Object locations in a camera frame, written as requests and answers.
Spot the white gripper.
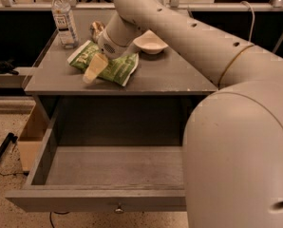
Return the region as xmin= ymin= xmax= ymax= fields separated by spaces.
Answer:
xmin=83 ymin=29 xmax=132 ymax=84

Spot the green jalapeno chip bag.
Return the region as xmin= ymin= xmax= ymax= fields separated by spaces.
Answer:
xmin=67 ymin=41 xmax=139 ymax=86

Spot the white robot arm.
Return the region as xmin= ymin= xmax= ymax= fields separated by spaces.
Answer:
xmin=99 ymin=0 xmax=283 ymax=228

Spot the open grey top drawer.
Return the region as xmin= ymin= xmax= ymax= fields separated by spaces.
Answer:
xmin=6 ymin=96 xmax=189 ymax=212

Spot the metal drawer knob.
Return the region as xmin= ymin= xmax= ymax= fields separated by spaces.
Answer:
xmin=114 ymin=204 xmax=124 ymax=214

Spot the metal can lying down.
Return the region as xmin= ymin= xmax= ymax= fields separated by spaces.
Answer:
xmin=90 ymin=21 xmax=105 ymax=43

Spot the clear plastic water bottle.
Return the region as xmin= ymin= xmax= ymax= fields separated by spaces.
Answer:
xmin=51 ymin=0 xmax=79 ymax=48

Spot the white paper bowl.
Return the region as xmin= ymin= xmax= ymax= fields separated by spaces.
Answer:
xmin=133 ymin=30 xmax=168 ymax=55

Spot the grey wooden cabinet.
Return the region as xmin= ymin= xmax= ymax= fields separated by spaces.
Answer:
xmin=24 ymin=9 xmax=219 ymax=130

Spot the cardboard box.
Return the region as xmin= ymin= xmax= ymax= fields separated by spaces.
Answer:
xmin=17 ymin=105 xmax=48 ymax=172

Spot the black pole on floor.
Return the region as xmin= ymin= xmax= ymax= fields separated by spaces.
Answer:
xmin=0 ymin=132 xmax=17 ymax=158

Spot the black object on rail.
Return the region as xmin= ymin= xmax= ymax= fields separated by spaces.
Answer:
xmin=0 ymin=61 xmax=19 ymax=75

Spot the black cable on floor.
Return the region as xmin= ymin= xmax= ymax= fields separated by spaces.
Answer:
xmin=49 ymin=211 xmax=71 ymax=228

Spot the white cable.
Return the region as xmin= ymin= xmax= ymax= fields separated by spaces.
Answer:
xmin=240 ymin=1 xmax=255 ymax=44

